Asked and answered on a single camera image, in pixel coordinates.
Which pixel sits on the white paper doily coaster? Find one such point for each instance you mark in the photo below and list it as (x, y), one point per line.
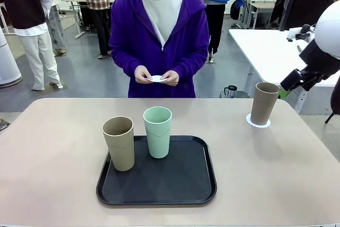
(259, 126)
(157, 79)

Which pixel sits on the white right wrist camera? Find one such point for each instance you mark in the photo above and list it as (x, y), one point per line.
(293, 32)

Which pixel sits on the black plastic tray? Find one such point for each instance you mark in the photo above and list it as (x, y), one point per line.
(170, 184)

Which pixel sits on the long black coat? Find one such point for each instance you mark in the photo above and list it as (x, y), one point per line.
(305, 1)

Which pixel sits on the tan tall cup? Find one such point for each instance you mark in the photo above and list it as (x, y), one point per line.
(119, 147)
(264, 107)

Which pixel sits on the black stand leg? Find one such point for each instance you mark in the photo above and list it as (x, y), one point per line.
(330, 118)

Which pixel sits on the small black clamp piece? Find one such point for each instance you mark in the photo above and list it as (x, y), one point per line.
(289, 40)

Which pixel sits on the person's right hand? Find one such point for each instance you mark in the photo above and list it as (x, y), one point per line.
(142, 75)

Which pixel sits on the person in grey trousers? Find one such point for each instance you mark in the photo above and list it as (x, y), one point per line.
(57, 30)

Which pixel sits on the white table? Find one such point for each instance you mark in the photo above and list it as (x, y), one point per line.
(265, 51)

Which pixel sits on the person's left forearm purple sleeve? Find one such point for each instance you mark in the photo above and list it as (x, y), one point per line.
(192, 60)

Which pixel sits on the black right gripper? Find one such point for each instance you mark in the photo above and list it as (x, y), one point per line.
(318, 62)

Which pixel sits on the person's right forearm purple sleeve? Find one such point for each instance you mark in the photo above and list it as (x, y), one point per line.
(125, 62)

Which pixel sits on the person's left hand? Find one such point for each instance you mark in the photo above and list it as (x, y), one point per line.
(172, 78)

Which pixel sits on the mint green tall cup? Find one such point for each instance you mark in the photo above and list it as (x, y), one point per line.
(159, 142)

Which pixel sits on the black backpack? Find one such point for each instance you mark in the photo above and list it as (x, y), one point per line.
(234, 11)

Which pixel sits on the person in purple hoodie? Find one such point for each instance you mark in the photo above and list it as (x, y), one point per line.
(138, 38)

